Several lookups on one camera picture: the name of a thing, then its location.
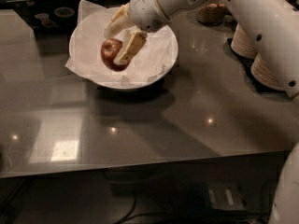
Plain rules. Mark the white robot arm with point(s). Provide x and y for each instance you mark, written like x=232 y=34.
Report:
x=270 y=25

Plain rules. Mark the glass jar with grains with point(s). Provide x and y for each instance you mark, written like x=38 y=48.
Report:
x=211 y=13

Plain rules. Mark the white paper liner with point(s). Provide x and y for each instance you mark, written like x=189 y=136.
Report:
x=93 y=31

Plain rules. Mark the red apple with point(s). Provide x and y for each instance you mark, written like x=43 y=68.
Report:
x=109 y=51

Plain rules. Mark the dark box under table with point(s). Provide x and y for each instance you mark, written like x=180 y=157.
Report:
x=215 y=197

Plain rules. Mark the black mat under stacks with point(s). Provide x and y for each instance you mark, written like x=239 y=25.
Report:
x=246 y=64

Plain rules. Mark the front stack of paper bowls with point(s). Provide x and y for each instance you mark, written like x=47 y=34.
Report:
x=262 y=73

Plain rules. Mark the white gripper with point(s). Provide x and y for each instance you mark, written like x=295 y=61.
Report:
x=146 y=10

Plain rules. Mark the white bowl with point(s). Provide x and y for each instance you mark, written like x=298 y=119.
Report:
x=124 y=84

